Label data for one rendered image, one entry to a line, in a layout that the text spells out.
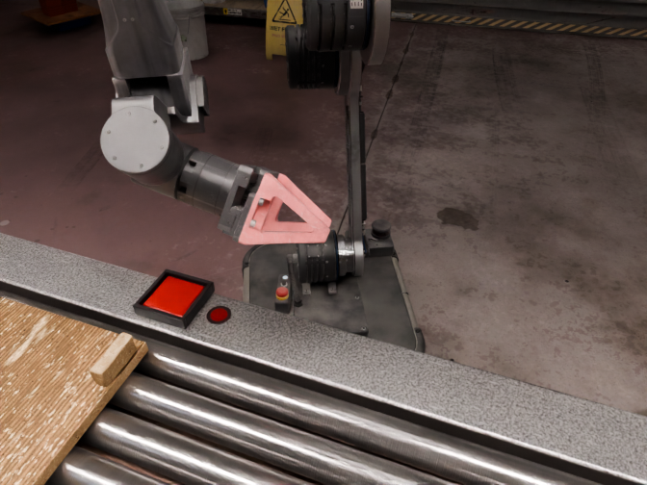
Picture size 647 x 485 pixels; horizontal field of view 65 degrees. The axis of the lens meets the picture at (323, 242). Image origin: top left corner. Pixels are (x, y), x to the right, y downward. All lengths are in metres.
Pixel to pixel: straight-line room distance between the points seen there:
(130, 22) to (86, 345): 0.37
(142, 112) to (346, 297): 1.23
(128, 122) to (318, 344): 0.34
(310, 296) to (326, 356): 0.99
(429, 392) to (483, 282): 1.54
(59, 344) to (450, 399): 0.46
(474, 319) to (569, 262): 0.56
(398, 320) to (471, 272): 0.65
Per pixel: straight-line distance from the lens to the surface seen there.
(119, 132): 0.47
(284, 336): 0.66
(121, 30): 0.52
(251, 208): 0.46
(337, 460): 0.56
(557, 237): 2.47
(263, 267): 1.76
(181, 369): 0.64
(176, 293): 0.71
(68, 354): 0.68
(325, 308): 1.58
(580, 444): 0.63
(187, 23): 4.15
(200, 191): 0.52
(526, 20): 5.08
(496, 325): 1.98
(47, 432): 0.62
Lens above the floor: 1.42
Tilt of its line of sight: 40 degrees down
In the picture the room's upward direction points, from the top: straight up
